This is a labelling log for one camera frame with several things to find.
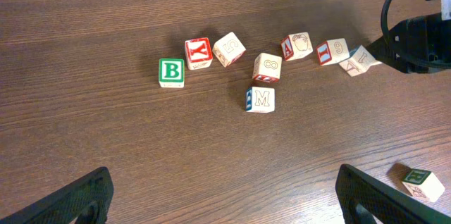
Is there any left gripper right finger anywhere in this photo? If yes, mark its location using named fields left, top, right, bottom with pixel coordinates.
left=335, top=164, right=450, bottom=224

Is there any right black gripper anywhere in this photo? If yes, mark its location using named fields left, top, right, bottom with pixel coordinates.
left=366, top=13, right=450, bottom=73

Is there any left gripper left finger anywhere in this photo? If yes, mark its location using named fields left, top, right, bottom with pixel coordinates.
left=1, top=167, right=113, bottom=224

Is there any wooden block green R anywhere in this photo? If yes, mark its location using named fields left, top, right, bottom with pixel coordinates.
left=402, top=168, right=445, bottom=202

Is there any wooden block number 1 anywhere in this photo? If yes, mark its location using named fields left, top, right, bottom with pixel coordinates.
left=339, top=46, right=381, bottom=77

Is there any wooden block red I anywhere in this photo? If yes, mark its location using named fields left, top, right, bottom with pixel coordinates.
left=316, top=38, right=350, bottom=66

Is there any wooden block apple A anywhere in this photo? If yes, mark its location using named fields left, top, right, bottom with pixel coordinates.
left=280, top=32, right=313, bottom=61

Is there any wooden block letter M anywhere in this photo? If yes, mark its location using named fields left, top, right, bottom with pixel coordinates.
left=245, top=87, right=276, bottom=113

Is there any green B wooden block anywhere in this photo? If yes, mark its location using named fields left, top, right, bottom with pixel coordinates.
left=159, top=58, right=185, bottom=88

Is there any wooden block number 8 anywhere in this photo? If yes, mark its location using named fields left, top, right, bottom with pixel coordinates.
left=252, top=53, right=282, bottom=83

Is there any red Y wooden block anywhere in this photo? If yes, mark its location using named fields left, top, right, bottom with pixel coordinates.
left=185, top=37, right=213, bottom=70

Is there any wooden block number 5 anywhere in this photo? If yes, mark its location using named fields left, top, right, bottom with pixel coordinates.
left=212, top=32, right=246, bottom=68

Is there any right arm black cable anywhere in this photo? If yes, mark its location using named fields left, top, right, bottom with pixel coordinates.
left=380, top=0, right=451, bottom=70

